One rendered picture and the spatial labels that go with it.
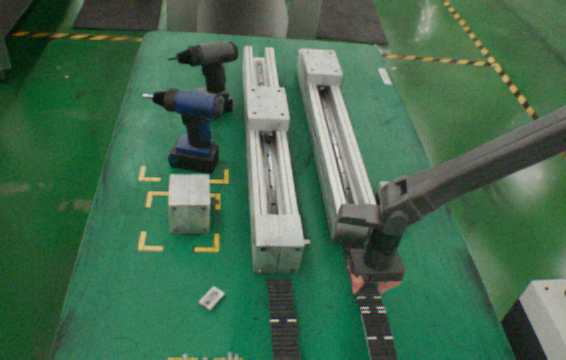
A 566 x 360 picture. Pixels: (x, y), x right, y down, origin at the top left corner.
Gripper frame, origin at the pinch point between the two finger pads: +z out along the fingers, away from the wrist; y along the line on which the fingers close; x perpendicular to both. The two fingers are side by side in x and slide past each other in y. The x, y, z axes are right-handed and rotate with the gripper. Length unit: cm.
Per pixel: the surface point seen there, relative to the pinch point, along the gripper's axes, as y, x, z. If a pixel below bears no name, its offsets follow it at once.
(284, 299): 18.2, 2.4, -0.5
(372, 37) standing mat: -94, -290, 71
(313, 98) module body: 2, -64, -7
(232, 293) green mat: 28.3, -1.9, 2.8
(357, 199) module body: -3.1, -25.3, -2.5
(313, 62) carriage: 0, -79, -12
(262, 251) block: 22.2, -6.7, -4.9
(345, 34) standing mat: -73, -293, 71
